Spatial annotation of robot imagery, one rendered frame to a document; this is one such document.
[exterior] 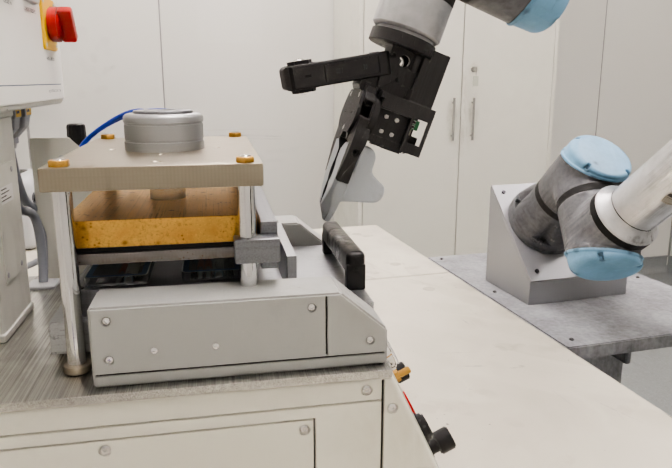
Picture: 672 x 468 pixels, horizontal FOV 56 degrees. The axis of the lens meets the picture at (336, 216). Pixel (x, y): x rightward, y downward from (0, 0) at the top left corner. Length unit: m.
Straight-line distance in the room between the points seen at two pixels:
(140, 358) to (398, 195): 2.45
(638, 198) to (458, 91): 2.02
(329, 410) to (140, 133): 0.31
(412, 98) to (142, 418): 0.41
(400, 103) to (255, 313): 0.27
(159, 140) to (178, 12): 2.50
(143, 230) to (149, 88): 2.53
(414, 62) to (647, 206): 0.50
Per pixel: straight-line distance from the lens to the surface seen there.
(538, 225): 1.28
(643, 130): 4.17
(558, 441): 0.85
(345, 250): 0.64
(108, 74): 3.11
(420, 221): 3.00
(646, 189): 1.05
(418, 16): 0.66
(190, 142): 0.64
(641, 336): 1.21
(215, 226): 0.58
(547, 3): 0.74
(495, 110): 3.10
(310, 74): 0.65
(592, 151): 1.20
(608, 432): 0.89
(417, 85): 0.68
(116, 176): 0.54
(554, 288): 1.31
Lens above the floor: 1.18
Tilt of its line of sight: 12 degrees down
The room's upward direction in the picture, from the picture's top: straight up
